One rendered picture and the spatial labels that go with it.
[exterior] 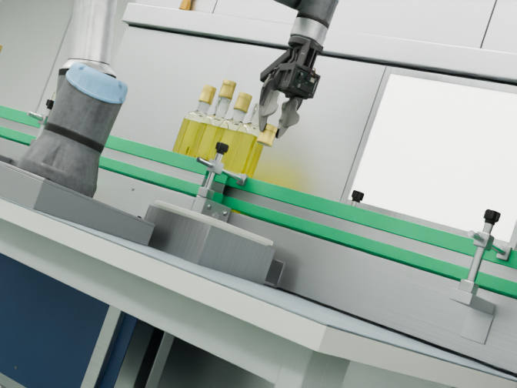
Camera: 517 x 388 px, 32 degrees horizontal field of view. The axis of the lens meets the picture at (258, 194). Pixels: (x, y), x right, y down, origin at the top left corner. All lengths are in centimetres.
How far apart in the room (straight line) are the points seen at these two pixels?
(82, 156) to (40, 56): 637
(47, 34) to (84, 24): 622
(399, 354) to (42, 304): 123
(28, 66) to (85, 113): 643
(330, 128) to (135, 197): 49
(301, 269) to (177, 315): 61
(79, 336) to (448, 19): 112
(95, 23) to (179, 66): 74
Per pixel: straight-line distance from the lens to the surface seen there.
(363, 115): 212
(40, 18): 823
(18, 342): 229
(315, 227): 190
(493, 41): 208
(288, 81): 189
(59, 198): 160
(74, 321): 216
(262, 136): 193
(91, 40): 184
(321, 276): 185
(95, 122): 168
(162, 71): 259
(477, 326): 168
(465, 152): 198
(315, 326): 108
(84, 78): 169
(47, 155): 166
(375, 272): 179
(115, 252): 137
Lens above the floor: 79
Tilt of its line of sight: 4 degrees up
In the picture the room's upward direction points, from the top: 19 degrees clockwise
